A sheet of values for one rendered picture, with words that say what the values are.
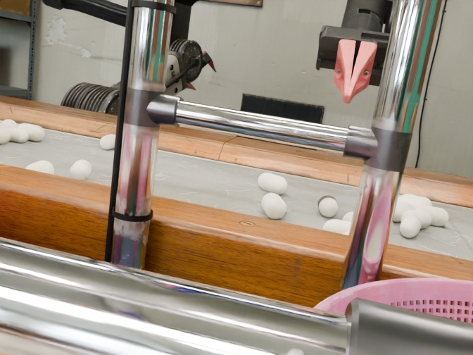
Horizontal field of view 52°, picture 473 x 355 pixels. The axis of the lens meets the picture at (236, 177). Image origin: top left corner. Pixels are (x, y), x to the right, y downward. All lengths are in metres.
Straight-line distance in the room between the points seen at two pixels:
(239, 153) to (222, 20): 2.07
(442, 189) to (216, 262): 0.43
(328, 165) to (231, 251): 0.38
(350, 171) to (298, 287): 0.37
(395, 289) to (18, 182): 0.28
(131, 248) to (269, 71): 2.34
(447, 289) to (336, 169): 0.40
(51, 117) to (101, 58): 2.26
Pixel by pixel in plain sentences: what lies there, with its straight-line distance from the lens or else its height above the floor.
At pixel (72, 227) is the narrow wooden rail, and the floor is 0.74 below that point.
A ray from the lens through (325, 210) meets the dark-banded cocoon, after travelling 0.49.
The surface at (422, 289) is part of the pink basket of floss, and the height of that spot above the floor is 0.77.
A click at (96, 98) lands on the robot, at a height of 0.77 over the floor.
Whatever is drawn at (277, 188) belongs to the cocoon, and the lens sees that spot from 0.54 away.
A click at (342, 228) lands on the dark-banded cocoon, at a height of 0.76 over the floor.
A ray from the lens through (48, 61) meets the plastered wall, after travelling 3.28.
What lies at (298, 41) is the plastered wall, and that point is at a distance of 2.61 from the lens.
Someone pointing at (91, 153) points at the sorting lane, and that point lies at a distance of 0.65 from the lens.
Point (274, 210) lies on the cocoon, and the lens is 0.45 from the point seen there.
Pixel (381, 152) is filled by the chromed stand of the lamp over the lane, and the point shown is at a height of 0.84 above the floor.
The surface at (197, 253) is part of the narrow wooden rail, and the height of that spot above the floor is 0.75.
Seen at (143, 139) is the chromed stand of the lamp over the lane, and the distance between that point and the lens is 0.31.
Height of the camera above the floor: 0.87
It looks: 12 degrees down
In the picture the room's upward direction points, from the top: 8 degrees clockwise
